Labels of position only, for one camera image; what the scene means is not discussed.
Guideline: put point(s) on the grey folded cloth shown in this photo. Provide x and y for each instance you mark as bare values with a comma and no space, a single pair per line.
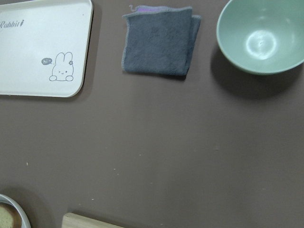
160,40

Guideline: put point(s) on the cream rabbit tray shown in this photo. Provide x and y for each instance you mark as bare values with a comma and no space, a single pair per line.
43,47

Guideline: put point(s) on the wooden cutting board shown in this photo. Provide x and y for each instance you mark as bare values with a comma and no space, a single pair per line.
71,220

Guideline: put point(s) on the white round plate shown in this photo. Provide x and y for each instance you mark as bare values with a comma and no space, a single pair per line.
8,200

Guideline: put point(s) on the green bowl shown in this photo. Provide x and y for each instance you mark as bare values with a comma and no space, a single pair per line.
262,37

